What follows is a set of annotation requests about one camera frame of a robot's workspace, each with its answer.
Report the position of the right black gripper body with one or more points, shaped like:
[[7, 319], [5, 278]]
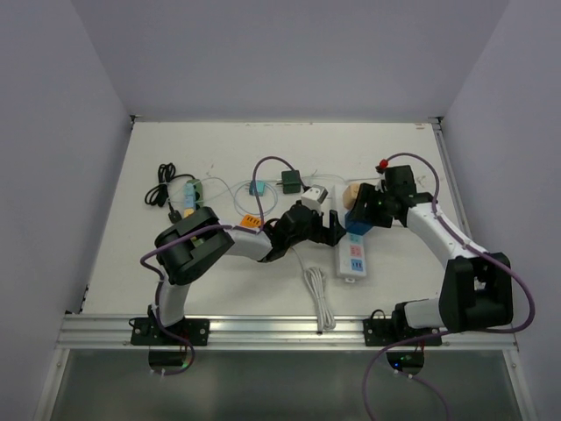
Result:
[[378, 209]]

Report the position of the teal cube plug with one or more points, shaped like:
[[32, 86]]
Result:
[[257, 188]]

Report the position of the blue cube plug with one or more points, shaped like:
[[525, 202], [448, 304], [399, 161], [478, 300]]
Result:
[[356, 226]]

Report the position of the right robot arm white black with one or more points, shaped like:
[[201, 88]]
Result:
[[476, 291]]

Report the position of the dark green dragon charger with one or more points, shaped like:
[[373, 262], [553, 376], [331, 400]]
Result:
[[290, 182]]

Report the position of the orange power strip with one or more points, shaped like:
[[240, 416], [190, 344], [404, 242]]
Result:
[[251, 222]]

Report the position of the green power strip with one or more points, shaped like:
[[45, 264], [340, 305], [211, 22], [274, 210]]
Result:
[[199, 193]]

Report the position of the wooden beige cube plug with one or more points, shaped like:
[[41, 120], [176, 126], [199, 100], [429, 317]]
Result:
[[350, 195]]

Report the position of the light cyan plug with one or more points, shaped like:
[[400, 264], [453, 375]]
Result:
[[189, 189]]

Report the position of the white power strip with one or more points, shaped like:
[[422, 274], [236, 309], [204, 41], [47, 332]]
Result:
[[350, 256]]

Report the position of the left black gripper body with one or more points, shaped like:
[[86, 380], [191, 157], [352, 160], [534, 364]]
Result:
[[311, 232]]

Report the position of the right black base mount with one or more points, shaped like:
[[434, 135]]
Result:
[[382, 330]]

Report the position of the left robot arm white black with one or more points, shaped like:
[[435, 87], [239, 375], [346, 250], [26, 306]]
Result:
[[188, 249]]

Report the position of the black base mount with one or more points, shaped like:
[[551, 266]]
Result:
[[382, 330], [145, 332]]

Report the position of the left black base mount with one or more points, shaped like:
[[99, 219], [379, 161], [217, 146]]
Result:
[[145, 332]]

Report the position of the aluminium front rail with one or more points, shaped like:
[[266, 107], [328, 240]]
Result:
[[222, 333]]

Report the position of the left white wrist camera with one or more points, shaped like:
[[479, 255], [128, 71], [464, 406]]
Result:
[[313, 198]]

